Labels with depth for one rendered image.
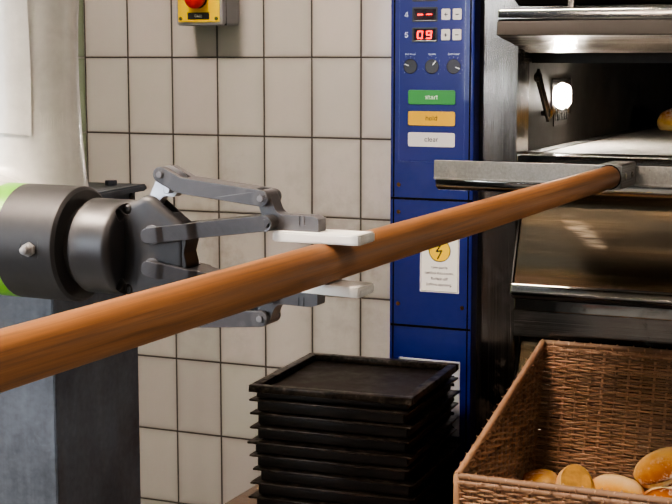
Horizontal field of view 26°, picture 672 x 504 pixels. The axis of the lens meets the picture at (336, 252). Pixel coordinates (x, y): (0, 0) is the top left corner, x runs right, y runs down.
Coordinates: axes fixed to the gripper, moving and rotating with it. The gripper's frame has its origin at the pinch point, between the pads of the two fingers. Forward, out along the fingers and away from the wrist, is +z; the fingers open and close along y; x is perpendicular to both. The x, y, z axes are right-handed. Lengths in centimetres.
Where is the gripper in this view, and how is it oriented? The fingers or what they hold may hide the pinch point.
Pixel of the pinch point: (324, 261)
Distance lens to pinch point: 107.5
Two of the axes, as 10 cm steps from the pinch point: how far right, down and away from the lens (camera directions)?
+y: -0.1, 9.9, 1.4
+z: 9.2, 0.6, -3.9
